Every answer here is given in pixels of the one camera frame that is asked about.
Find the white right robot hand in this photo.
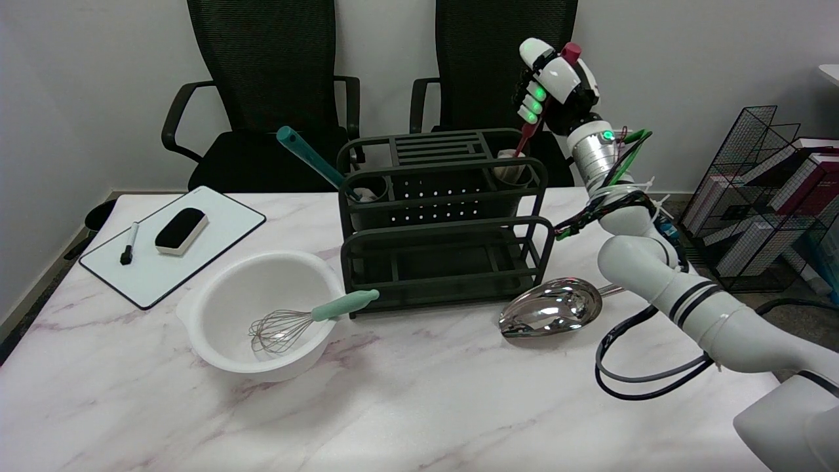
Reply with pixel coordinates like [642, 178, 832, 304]
[513, 37, 600, 136]

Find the pink sponge bottle brush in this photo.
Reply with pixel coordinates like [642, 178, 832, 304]
[494, 42, 583, 185]

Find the teal sponge bottle brush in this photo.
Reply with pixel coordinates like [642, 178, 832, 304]
[276, 126, 378, 202]

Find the black mesh office chair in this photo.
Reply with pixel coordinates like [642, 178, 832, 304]
[161, 0, 362, 193]
[410, 0, 598, 189]

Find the dark green dish rack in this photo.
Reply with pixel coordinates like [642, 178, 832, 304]
[336, 128, 556, 320]

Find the shiny metal scoop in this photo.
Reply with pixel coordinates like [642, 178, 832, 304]
[498, 277, 625, 339]

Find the white book stack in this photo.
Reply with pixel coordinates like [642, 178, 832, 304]
[714, 220, 797, 277]

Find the dark red book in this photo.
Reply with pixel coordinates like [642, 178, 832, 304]
[772, 147, 839, 218]

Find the small whiteboard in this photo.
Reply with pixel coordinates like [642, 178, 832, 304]
[79, 186, 267, 311]

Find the white plastic bowl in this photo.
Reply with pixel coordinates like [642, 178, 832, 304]
[176, 250, 347, 384]

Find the black white board eraser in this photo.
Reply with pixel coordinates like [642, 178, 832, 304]
[155, 207, 210, 256]

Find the black whiteboard marker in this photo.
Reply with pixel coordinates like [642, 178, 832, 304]
[120, 222, 140, 266]

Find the black round floor object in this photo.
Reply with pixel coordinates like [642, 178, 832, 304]
[64, 199, 119, 261]

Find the green robot cable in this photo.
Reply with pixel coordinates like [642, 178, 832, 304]
[610, 128, 654, 187]

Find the black wire book rack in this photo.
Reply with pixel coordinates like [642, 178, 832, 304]
[678, 105, 839, 294]

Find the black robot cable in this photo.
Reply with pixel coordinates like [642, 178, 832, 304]
[594, 298, 839, 401]

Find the whisk with mint handle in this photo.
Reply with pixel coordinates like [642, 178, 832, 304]
[248, 289, 381, 355]

